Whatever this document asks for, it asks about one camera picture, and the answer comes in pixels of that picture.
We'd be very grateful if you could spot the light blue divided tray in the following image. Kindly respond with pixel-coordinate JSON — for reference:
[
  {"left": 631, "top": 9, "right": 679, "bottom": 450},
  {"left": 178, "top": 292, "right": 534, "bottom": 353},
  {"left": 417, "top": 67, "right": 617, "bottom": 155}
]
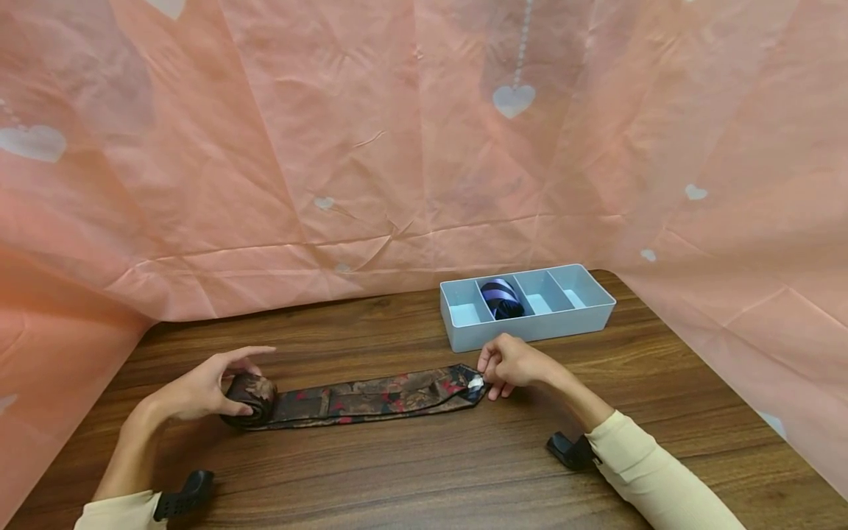
[{"left": 439, "top": 264, "right": 617, "bottom": 353}]

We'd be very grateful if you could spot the person's right hand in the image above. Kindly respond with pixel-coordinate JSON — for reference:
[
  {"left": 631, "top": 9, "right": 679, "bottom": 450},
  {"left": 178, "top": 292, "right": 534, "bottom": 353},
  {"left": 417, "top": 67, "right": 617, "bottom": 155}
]
[{"left": 477, "top": 333, "right": 572, "bottom": 401}]

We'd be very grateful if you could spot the person's right forearm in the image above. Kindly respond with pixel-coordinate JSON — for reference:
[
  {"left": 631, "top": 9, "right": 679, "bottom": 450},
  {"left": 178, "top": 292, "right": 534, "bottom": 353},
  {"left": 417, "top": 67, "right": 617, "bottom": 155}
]
[{"left": 543, "top": 368, "right": 746, "bottom": 530}]

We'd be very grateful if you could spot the black wrist band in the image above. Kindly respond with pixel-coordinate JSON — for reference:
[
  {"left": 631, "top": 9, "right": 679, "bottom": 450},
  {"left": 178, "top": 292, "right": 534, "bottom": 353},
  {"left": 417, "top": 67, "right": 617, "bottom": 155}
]
[
  {"left": 153, "top": 470, "right": 216, "bottom": 522},
  {"left": 545, "top": 432, "right": 601, "bottom": 472}
]

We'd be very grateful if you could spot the person's left forearm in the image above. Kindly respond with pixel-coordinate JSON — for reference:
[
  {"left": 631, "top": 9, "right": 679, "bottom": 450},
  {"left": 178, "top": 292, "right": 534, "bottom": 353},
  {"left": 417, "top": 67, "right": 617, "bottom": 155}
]
[{"left": 74, "top": 401, "right": 174, "bottom": 530}]

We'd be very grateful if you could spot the person's left hand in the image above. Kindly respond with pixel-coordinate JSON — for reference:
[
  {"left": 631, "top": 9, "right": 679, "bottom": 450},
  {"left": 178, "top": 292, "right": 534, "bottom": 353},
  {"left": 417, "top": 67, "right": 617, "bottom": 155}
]
[{"left": 138, "top": 346, "right": 278, "bottom": 423}]

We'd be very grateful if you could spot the brown patterned necktie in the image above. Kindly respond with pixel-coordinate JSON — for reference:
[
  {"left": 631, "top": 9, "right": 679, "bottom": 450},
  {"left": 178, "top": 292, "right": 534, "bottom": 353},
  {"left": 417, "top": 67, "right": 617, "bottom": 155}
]
[{"left": 219, "top": 363, "right": 488, "bottom": 431}]

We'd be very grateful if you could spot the rolled purple striped necktie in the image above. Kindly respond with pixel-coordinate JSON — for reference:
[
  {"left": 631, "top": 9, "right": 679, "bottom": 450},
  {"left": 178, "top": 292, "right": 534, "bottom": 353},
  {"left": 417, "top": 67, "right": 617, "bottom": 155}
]
[{"left": 480, "top": 278, "right": 526, "bottom": 320}]

